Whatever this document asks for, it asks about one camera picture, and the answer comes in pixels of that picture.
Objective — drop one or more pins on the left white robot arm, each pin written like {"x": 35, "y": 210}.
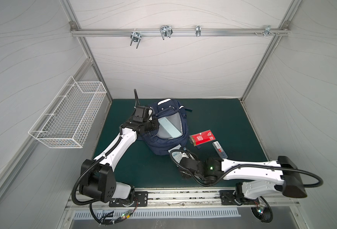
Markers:
{"x": 97, "y": 181}

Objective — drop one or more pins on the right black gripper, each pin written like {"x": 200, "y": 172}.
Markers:
{"x": 184, "y": 165}

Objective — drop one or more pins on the white slotted cable duct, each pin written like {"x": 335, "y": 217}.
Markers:
{"x": 201, "y": 213}

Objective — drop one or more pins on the navy blue backpack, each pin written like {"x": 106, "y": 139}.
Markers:
{"x": 159, "y": 142}

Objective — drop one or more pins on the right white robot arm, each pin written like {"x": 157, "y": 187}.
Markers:
{"x": 256, "y": 178}

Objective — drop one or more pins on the metal bracket with screws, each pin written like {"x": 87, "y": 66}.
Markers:
{"x": 267, "y": 32}

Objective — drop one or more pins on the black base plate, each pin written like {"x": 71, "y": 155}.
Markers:
{"x": 234, "y": 197}
{"x": 139, "y": 198}

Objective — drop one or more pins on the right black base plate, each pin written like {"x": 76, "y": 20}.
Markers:
{"x": 234, "y": 197}

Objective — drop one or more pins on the aluminium cross bar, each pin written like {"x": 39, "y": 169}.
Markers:
{"x": 176, "y": 32}

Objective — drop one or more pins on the red booklet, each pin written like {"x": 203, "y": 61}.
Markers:
{"x": 202, "y": 138}

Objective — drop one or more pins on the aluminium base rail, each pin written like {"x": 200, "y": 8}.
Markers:
{"x": 188, "y": 198}

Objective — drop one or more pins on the white wire basket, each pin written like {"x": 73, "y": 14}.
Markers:
{"x": 67, "y": 120}

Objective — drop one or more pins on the light green calculator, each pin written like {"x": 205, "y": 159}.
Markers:
{"x": 177, "y": 155}

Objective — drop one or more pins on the light green pencil case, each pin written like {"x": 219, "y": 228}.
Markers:
{"x": 170, "y": 128}

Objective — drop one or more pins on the small metal hook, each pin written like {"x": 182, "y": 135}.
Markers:
{"x": 198, "y": 31}

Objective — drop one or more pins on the metal double hook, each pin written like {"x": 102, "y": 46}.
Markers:
{"x": 166, "y": 31}

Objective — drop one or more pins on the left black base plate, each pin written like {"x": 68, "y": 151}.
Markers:
{"x": 139, "y": 198}

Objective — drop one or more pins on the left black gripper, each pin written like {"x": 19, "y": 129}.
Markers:
{"x": 152, "y": 125}

